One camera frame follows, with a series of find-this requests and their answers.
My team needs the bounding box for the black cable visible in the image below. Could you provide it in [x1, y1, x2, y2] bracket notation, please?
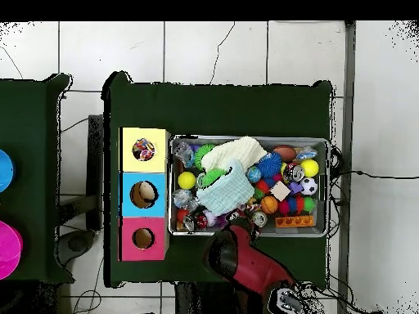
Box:
[330, 168, 419, 181]

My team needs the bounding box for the blue round disc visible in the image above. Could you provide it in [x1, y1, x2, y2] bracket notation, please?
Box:
[0, 149, 16, 193]

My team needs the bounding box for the mint waffle cloth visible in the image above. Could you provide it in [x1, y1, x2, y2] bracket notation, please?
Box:
[195, 159, 255, 217]

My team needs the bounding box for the blue spiky ball with eyes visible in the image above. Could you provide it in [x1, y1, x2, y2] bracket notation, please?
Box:
[255, 151, 283, 179]

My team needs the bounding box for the black and white soccer ball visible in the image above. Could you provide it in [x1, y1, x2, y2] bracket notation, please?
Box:
[299, 177, 318, 196]

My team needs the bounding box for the yellow ball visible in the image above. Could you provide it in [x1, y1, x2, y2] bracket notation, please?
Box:
[300, 159, 320, 177]
[177, 171, 196, 190]

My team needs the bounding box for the small orange basketball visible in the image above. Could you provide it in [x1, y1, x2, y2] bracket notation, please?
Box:
[260, 195, 279, 215]

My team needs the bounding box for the dark grey rounded base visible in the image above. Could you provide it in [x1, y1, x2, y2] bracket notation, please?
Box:
[56, 228, 97, 266]

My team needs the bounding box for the orange plastic tray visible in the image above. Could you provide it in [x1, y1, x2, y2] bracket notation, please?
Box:
[274, 214, 316, 228]

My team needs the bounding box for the wooden box with three holes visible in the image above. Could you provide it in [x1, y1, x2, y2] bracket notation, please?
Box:
[119, 127, 171, 262]

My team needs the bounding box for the green spiky ball with eyes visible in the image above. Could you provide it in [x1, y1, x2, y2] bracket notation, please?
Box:
[196, 168, 228, 189]

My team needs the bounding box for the magenta round disc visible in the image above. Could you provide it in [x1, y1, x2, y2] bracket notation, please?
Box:
[0, 220, 24, 280]

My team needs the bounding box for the clear mesh bin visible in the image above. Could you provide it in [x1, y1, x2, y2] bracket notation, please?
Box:
[169, 135, 330, 238]

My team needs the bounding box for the dark green table cloth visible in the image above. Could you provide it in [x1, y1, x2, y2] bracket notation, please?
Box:
[0, 73, 74, 284]
[102, 70, 334, 289]

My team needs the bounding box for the cream waffle cloth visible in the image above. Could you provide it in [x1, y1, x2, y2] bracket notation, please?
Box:
[200, 136, 268, 173]

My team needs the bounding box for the white cloth with coloured dots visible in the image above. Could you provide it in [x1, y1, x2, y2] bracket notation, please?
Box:
[132, 137, 156, 162]

